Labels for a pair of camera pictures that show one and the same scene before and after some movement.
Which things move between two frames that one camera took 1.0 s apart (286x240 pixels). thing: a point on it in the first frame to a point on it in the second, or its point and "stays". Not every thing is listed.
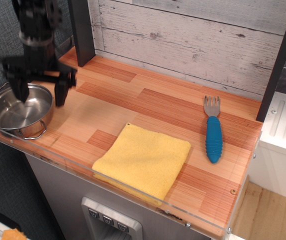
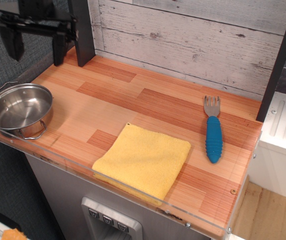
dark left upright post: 82,30 stays
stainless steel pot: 7,114 stays
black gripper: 38,63 to 35,16
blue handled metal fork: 213,138 stays
